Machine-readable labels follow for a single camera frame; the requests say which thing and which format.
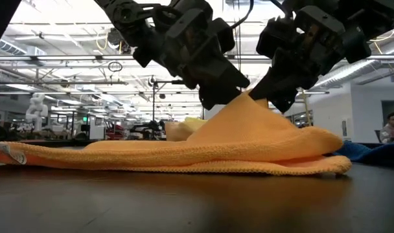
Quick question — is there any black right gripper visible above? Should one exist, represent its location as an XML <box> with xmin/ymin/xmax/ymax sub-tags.
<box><xmin>248</xmin><ymin>16</ymin><xmax>373</xmax><ymax>114</ymax></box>

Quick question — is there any black hanging cable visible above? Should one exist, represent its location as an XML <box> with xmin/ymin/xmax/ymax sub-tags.
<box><xmin>232</xmin><ymin>24</ymin><xmax>244</xmax><ymax>77</ymax></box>

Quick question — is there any orange plastic bin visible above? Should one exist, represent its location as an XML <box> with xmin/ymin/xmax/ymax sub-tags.
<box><xmin>164</xmin><ymin>120</ymin><xmax>201</xmax><ymax>142</ymax></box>

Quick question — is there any white cabinet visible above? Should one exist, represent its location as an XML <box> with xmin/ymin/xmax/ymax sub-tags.
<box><xmin>89</xmin><ymin>116</ymin><xmax>106</xmax><ymax>141</ymax></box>

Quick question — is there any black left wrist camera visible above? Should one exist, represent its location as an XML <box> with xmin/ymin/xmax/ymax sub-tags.
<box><xmin>166</xmin><ymin>8</ymin><xmax>214</xmax><ymax>45</ymax></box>

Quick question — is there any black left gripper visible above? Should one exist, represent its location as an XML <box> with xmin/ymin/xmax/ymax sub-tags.
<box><xmin>132</xmin><ymin>0</ymin><xmax>251</xmax><ymax>111</ymax></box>

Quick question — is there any person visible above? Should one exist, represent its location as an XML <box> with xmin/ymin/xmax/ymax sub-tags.
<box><xmin>379</xmin><ymin>111</ymin><xmax>394</xmax><ymax>144</ymax></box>

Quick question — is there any white humanoid robot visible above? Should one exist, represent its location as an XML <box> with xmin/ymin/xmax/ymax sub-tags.
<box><xmin>25</xmin><ymin>93</ymin><xmax>49</xmax><ymax>132</ymax></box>

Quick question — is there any white building column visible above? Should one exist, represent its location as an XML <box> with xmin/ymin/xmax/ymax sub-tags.
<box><xmin>204</xmin><ymin>104</ymin><xmax>226</xmax><ymax>121</ymax></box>

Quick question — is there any black metal frame stand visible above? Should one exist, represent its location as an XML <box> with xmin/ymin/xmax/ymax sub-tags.
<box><xmin>152</xmin><ymin>80</ymin><xmax>205</xmax><ymax>122</ymax></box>

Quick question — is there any orange microfiber towel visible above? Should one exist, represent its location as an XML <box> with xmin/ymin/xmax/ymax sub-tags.
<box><xmin>0</xmin><ymin>91</ymin><xmax>353</xmax><ymax>177</ymax></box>

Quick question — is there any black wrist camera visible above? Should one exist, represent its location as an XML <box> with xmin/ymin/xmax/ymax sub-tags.
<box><xmin>294</xmin><ymin>5</ymin><xmax>347</xmax><ymax>41</ymax></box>
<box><xmin>166</xmin><ymin>8</ymin><xmax>214</xmax><ymax>45</ymax></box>

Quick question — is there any yellow hanging cable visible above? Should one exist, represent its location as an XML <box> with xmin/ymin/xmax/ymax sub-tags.
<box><xmin>299</xmin><ymin>89</ymin><xmax>314</xmax><ymax>128</ymax></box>

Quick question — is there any blue microfiber towel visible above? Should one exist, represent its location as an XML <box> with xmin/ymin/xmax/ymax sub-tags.
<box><xmin>334</xmin><ymin>140</ymin><xmax>394</xmax><ymax>168</ymax></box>

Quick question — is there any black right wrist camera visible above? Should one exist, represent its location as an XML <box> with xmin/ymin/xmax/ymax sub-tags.
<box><xmin>294</xmin><ymin>5</ymin><xmax>347</xmax><ymax>41</ymax></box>

